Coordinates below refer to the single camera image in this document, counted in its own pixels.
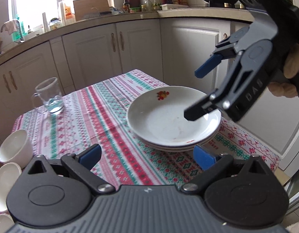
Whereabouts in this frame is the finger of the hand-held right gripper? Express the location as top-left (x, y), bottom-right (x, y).
top-left (195, 36), bottom-right (242, 79)
top-left (184, 63), bottom-right (244, 122)

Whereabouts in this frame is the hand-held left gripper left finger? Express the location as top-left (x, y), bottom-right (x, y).
top-left (27, 144), bottom-right (115, 196)

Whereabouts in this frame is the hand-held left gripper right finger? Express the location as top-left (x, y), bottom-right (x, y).
top-left (181, 145), bottom-right (269, 195)

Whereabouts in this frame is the plain white bowl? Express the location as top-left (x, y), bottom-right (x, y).
top-left (0, 213), bottom-right (14, 233)
top-left (0, 129), bottom-right (34, 170)

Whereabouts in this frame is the white bowl with pink flowers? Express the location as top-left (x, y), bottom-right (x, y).
top-left (0, 162), bottom-right (22, 213)

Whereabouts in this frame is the person's right hand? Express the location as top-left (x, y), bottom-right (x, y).
top-left (268, 45), bottom-right (299, 99)

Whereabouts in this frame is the striped patterned tablecloth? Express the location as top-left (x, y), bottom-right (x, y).
top-left (12, 69), bottom-right (281, 187)

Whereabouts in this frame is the white plastic tray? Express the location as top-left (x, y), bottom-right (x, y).
top-left (162, 3), bottom-right (189, 11)

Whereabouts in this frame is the clear glass mug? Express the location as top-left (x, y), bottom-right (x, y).
top-left (30, 77), bottom-right (65, 115)

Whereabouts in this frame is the stone kitchen countertop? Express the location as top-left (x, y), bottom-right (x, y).
top-left (0, 6), bottom-right (255, 68)

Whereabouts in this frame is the brown cardboard box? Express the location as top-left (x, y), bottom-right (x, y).
top-left (73, 0), bottom-right (110, 21)

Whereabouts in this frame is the glass storage jar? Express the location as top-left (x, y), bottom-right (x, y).
top-left (49, 18), bottom-right (63, 31)

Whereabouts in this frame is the green soap bottle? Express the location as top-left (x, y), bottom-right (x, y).
top-left (12, 15), bottom-right (25, 42)

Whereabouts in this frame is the metal sink faucet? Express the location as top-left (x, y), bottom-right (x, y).
top-left (1, 19), bottom-right (26, 43)

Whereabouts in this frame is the orange labelled bottle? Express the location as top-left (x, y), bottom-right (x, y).
top-left (63, 3), bottom-right (75, 20)

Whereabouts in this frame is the white dishcloth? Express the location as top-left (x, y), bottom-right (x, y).
top-left (3, 21), bottom-right (18, 36)

